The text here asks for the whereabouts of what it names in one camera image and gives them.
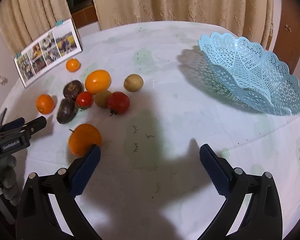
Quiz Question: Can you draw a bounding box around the dark avocado upper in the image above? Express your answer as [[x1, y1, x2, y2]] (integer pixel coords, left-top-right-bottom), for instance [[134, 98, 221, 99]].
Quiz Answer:
[[63, 80, 84, 101]]

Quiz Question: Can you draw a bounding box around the large red tomato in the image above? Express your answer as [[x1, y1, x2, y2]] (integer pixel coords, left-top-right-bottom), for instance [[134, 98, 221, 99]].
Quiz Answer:
[[107, 92, 130, 115]]

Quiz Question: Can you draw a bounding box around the small red tomato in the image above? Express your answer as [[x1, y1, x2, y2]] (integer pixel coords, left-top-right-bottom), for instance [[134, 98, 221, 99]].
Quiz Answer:
[[76, 91, 93, 109]]

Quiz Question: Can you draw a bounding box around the grey gloved left hand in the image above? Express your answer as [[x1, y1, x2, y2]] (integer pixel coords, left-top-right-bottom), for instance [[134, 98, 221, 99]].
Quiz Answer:
[[0, 155, 19, 207]]

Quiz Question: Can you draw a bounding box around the beige curtain right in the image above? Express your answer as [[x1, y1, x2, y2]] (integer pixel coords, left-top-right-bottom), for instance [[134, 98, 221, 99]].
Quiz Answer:
[[93, 0, 274, 48]]

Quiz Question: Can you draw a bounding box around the dark avocado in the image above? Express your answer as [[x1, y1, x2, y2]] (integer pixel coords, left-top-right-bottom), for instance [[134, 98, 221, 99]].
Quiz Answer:
[[63, 80, 84, 101], [57, 99, 77, 124]]

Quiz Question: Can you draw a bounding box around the small orange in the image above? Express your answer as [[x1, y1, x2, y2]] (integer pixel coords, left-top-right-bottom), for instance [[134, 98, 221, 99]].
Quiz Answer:
[[65, 58, 81, 72], [36, 94, 55, 115]]

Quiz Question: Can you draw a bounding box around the light blue plastic basket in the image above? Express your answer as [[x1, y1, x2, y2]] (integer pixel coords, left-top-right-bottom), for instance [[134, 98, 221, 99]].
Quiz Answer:
[[198, 32, 300, 116]]

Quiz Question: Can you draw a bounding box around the beige curtain left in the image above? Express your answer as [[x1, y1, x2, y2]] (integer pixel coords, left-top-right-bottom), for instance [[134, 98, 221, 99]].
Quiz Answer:
[[0, 0, 71, 56]]

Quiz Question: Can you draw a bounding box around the photo collage calendar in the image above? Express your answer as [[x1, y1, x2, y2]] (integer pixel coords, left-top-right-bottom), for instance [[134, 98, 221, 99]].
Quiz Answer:
[[13, 18, 82, 88]]

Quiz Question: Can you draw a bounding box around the dark avocado lower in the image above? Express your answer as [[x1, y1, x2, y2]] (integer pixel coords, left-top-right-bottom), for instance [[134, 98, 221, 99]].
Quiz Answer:
[[57, 99, 77, 124]]

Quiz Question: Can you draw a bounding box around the black flat device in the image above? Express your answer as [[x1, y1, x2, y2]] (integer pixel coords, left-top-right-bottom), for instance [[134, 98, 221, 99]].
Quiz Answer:
[[0, 108, 7, 126]]

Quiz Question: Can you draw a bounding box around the large orange fruit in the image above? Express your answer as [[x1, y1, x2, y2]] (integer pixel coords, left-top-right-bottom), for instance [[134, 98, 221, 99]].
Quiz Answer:
[[85, 69, 111, 94]]

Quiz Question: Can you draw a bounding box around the hidden greenish brown fruit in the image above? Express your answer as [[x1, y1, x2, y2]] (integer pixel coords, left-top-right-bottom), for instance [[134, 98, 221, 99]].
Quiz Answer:
[[94, 90, 112, 108]]

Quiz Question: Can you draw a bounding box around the beige curtain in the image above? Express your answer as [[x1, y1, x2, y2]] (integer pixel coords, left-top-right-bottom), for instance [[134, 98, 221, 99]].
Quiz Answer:
[[0, 0, 71, 56], [93, 0, 274, 48]]

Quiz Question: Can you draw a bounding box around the brown round fruit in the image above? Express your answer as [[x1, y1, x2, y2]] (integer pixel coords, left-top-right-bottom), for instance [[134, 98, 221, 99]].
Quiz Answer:
[[123, 74, 143, 92]]

